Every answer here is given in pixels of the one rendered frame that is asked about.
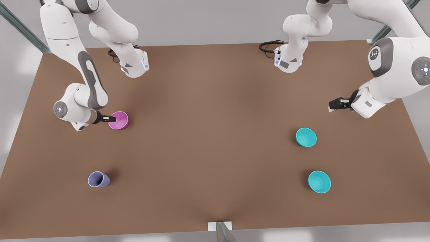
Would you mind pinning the silver frame post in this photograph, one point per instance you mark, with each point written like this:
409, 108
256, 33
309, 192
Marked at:
20, 27
389, 25
221, 231

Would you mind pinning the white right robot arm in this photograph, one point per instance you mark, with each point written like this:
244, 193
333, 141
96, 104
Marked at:
85, 89

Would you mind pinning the teal bowl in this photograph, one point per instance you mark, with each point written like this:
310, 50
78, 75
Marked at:
306, 137
319, 182

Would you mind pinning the lavender cup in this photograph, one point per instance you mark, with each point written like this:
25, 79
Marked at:
98, 179

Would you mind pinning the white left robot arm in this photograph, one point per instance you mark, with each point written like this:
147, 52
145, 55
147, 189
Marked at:
393, 77

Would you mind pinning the pink bowl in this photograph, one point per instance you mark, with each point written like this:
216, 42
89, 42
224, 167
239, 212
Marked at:
119, 120

